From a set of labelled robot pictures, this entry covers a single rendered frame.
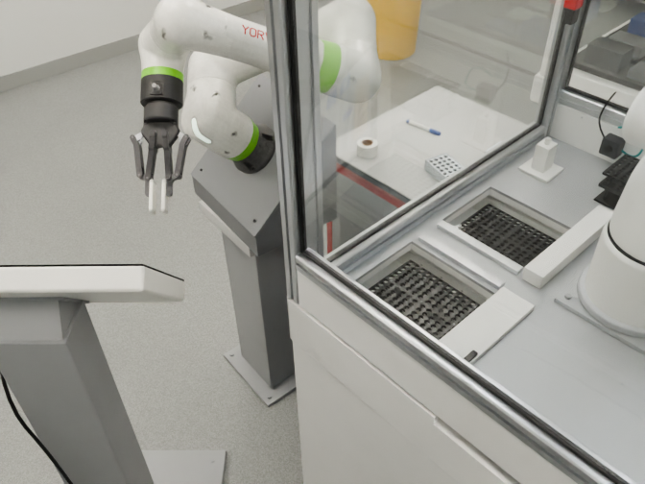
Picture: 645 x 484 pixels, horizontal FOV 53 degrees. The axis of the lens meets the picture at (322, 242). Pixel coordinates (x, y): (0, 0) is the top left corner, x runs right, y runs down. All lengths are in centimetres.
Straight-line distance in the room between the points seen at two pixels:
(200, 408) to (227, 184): 91
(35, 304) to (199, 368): 126
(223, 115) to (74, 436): 84
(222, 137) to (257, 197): 20
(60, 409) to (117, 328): 126
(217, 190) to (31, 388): 77
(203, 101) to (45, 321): 68
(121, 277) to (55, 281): 12
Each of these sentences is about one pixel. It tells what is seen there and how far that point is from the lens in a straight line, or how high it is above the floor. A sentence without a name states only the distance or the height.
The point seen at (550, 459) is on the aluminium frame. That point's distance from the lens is 109.
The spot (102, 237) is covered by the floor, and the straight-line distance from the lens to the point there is 320.
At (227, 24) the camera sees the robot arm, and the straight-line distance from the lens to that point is 142.
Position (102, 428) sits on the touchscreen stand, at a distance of 156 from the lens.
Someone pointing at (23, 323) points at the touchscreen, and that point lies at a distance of 137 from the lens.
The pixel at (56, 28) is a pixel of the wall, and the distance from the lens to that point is 470.
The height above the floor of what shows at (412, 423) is 86.
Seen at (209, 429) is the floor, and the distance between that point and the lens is 237.
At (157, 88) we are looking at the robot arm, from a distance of 145.
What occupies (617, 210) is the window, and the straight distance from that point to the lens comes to 78.
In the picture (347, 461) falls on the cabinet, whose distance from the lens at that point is 169.
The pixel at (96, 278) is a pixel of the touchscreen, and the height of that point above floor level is 118.
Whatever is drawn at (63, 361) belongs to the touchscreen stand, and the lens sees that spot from 138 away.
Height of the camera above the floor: 197
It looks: 41 degrees down
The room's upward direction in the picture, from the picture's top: 1 degrees counter-clockwise
